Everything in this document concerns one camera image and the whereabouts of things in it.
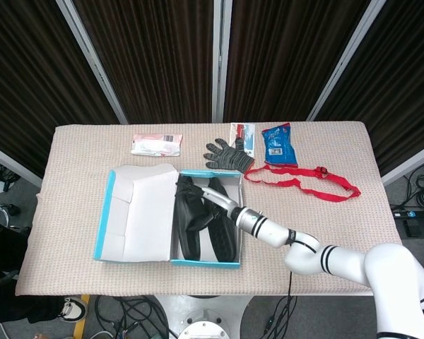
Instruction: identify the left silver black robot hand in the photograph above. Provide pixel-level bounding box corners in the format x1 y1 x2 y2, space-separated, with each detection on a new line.
0 270 20 291

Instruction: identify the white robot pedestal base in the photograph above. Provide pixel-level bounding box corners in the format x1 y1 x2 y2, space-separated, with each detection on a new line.
155 295 256 339

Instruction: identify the light blue shoe box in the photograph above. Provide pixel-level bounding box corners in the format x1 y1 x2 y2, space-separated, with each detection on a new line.
93 162 243 269

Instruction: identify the pink white plastic packet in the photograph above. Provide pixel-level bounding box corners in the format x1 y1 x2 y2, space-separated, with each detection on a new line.
130 133 183 157

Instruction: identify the beige cloth-covered table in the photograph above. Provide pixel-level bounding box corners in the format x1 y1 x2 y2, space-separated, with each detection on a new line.
13 121 406 297

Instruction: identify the white black sneaker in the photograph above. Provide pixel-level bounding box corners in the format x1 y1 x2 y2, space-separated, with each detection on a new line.
59 296 89 323

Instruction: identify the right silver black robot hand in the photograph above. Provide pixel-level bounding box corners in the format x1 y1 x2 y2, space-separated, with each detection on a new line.
176 176 242 232

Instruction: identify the red fabric strap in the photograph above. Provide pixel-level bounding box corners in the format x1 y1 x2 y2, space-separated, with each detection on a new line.
242 164 362 203

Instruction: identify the black floor cable bundle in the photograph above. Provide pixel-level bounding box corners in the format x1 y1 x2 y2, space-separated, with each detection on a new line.
91 295 171 339
391 162 424 212

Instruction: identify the black trouser leg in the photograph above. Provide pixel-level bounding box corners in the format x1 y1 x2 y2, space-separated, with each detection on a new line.
20 295 66 323

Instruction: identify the grey knitted work glove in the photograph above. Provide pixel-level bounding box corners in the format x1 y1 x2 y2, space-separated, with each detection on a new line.
203 138 256 174

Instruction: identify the yellow floor tape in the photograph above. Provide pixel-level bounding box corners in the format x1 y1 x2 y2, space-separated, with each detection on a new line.
72 295 91 339

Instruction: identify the black rubber slipper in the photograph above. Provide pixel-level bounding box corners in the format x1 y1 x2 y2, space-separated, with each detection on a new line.
172 176 208 261
197 176 240 263

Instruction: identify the blue snack packet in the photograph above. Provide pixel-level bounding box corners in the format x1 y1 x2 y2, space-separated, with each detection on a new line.
261 122 300 167

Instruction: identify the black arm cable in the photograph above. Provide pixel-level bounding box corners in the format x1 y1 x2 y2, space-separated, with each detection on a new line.
263 238 321 339

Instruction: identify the white red printed card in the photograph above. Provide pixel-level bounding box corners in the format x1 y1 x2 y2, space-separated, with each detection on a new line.
229 122 256 156

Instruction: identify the white metal partition post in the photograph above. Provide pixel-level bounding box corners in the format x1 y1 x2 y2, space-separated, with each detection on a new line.
211 0 233 124
55 0 129 125
381 139 424 186
0 141 43 189
306 0 388 121

